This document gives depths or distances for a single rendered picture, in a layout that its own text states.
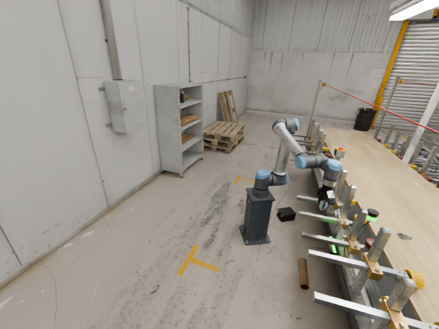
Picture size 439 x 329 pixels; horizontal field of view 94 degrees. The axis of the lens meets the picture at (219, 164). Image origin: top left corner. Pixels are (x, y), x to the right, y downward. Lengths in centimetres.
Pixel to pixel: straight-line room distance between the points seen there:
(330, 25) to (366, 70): 197
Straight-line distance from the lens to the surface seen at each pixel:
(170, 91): 339
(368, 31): 944
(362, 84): 941
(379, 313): 125
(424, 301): 151
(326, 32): 930
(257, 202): 225
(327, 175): 154
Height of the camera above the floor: 186
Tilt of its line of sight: 26 degrees down
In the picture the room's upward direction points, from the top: 2 degrees clockwise
